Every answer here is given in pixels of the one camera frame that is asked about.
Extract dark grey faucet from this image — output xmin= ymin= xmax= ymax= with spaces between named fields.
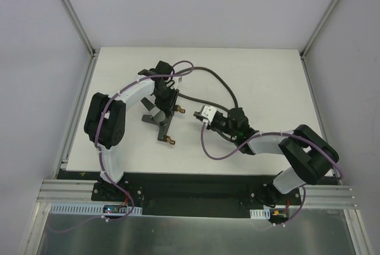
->
xmin=141 ymin=98 xmax=176 ymax=145

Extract dark grey flexible hose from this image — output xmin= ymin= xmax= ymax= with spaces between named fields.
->
xmin=175 ymin=65 xmax=240 ymax=110

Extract white cable duct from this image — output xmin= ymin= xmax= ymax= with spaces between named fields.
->
xmin=50 ymin=203 xmax=143 ymax=216
xmin=249 ymin=208 xmax=271 ymax=220

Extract right white cable duct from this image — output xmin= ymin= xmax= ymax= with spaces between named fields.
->
xmin=249 ymin=208 xmax=271 ymax=220

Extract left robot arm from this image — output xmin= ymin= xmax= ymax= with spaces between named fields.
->
xmin=84 ymin=61 xmax=184 ymax=201

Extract right aluminium frame post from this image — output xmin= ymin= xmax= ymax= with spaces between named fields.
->
xmin=300 ymin=0 xmax=341 ymax=60

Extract aluminium frame post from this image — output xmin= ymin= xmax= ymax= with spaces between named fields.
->
xmin=60 ymin=0 xmax=96 ymax=57
xmin=300 ymin=0 xmax=341 ymax=60

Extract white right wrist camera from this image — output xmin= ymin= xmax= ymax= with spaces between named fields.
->
xmin=199 ymin=105 xmax=217 ymax=125

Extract aluminium front rail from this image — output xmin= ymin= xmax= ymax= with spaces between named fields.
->
xmin=37 ymin=179 xmax=359 ymax=209

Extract left aluminium frame post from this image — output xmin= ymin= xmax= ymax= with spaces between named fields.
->
xmin=60 ymin=0 xmax=96 ymax=57

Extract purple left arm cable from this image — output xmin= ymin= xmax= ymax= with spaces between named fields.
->
xmin=94 ymin=59 xmax=195 ymax=184

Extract left white cable duct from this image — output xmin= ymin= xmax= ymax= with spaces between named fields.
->
xmin=50 ymin=203 xmax=143 ymax=216

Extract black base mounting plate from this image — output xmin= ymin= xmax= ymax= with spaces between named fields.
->
xmin=58 ymin=170 xmax=302 ymax=218

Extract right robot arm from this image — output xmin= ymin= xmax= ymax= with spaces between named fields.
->
xmin=194 ymin=105 xmax=339 ymax=205

